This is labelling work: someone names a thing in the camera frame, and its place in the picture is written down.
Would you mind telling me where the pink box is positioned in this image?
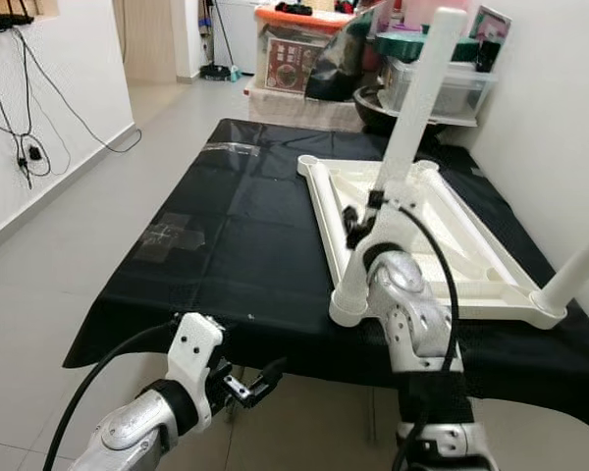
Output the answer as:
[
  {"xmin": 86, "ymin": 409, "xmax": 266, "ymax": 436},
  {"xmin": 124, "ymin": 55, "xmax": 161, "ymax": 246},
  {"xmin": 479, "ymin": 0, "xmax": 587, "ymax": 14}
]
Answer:
[{"xmin": 393, "ymin": 0, "xmax": 477, "ymax": 35}]

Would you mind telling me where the clear lidded plastic container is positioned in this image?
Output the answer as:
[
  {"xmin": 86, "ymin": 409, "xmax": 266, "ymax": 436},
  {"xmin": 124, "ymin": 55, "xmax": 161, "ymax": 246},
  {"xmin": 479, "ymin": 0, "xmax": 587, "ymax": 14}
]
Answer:
[{"xmin": 383, "ymin": 59, "xmax": 499, "ymax": 124}]

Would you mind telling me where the dark shiny plastic bag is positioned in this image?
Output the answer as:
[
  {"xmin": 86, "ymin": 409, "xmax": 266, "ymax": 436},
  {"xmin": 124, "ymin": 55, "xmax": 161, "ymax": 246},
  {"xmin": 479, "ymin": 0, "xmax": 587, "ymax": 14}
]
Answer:
[{"xmin": 304, "ymin": 10, "xmax": 384, "ymax": 104}]

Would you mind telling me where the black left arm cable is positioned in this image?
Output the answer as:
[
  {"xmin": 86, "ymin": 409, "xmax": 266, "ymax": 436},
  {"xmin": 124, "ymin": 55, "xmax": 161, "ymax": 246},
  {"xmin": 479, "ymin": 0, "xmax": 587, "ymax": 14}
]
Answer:
[{"xmin": 41, "ymin": 322, "xmax": 178, "ymax": 471}]

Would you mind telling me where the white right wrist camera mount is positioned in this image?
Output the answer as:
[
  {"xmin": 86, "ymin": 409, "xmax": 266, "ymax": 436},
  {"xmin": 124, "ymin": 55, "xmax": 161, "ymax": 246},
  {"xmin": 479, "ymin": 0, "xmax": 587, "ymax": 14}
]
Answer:
[{"xmin": 353, "ymin": 186, "xmax": 418, "ymax": 271}]

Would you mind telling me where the beige low bench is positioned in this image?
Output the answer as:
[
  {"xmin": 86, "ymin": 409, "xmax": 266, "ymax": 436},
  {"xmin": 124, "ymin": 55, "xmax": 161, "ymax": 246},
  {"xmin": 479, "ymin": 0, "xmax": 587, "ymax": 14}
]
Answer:
[{"xmin": 247, "ymin": 86, "xmax": 364, "ymax": 133}]

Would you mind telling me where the white cabinet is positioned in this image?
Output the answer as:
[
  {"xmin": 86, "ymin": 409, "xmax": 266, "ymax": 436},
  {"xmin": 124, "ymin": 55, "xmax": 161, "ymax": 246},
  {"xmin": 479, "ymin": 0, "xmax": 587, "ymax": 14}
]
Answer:
[{"xmin": 211, "ymin": 0, "xmax": 261, "ymax": 75}]

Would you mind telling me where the black pole mop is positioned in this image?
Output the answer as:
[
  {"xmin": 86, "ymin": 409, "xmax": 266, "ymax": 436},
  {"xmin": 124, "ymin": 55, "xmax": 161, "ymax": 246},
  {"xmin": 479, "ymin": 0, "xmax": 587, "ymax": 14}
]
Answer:
[{"xmin": 201, "ymin": 0, "xmax": 244, "ymax": 82}]

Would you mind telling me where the black round basin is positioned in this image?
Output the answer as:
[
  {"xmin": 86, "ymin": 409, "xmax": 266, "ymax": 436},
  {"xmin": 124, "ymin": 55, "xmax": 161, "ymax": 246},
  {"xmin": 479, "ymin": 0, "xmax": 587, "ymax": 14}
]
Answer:
[{"xmin": 353, "ymin": 83, "xmax": 443, "ymax": 138}]

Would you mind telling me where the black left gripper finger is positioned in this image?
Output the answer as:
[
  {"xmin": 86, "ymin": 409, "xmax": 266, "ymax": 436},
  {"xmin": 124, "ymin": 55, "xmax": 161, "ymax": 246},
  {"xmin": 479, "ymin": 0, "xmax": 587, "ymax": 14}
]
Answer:
[{"xmin": 249, "ymin": 354, "xmax": 289, "ymax": 391}]

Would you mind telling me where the clear tape cross patch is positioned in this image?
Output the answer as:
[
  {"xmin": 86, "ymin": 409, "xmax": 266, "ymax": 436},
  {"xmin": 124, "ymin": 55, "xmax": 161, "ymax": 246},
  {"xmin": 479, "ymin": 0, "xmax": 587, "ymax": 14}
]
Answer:
[{"xmin": 133, "ymin": 211, "xmax": 209, "ymax": 264}]

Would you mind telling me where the black tablecloth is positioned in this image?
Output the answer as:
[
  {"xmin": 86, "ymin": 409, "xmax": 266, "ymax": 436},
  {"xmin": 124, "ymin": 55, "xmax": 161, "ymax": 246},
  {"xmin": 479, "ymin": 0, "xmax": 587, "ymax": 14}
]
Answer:
[{"xmin": 64, "ymin": 118, "xmax": 589, "ymax": 438}]

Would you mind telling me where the clear storage box orange lid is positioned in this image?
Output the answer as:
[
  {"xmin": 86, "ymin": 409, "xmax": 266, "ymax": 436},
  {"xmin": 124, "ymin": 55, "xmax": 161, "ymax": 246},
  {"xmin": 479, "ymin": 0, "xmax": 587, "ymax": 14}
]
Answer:
[{"xmin": 253, "ymin": 5, "xmax": 359, "ymax": 97}]

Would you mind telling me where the long black wall cable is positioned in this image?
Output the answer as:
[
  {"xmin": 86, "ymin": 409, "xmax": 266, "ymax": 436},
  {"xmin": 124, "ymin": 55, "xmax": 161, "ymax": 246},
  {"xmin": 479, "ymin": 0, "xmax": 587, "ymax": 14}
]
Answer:
[{"xmin": 10, "ymin": 29, "xmax": 143, "ymax": 156}]

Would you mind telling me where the dark green pot lid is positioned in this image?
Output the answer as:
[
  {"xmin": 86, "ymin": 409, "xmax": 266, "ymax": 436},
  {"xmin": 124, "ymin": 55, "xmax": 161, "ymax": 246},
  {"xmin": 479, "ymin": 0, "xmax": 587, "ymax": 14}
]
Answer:
[{"xmin": 376, "ymin": 29, "xmax": 482, "ymax": 65}]

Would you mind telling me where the white plastic children table top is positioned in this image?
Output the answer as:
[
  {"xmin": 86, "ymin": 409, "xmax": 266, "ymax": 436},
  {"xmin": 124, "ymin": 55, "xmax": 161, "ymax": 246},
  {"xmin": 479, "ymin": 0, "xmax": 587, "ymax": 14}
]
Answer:
[{"xmin": 296, "ymin": 154, "xmax": 570, "ymax": 330}]

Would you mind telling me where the hanging black wall cable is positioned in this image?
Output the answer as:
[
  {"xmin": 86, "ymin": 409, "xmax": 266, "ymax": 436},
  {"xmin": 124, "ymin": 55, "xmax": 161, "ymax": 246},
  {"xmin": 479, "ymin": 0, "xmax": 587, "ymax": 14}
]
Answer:
[{"xmin": 0, "ymin": 29, "xmax": 55, "ymax": 192}]

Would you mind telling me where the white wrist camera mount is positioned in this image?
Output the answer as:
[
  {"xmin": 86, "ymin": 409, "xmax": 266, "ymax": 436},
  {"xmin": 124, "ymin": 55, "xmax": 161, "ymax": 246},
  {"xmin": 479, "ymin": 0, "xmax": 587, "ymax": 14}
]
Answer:
[
  {"xmin": 167, "ymin": 312, "xmax": 227, "ymax": 433},
  {"xmin": 353, "ymin": 186, "xmax": 418, "ymax": 271}
]

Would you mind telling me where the black router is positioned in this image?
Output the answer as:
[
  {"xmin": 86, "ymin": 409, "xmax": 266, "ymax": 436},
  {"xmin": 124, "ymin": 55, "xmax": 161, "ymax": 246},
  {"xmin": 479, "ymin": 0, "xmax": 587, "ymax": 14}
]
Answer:
[{"xmin": 0, "ymin": 10, "xmax": 35, "ymax": 32}]

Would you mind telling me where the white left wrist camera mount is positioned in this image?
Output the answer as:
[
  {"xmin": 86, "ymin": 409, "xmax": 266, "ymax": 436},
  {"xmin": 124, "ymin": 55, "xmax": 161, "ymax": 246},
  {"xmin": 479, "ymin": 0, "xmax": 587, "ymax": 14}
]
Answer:
[{"xmin": 167, "ymin": 312, "xmax": 227, "ymax": 433}]

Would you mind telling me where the framed picture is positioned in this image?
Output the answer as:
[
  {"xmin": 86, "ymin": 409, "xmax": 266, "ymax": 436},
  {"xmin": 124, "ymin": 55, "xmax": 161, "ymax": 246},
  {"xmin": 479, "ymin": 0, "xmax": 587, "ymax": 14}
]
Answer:
[{"xmin": 468, "ymin": 5, "xmax": 513, "ymax": 45}]

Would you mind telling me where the clear tape strip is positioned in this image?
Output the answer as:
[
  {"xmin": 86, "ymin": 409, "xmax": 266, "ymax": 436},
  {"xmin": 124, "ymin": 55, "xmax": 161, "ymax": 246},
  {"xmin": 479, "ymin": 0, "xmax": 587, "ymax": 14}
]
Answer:
[{"xmin": 201, "ymin": 142, "xmax": 263, "ymax": 158}]

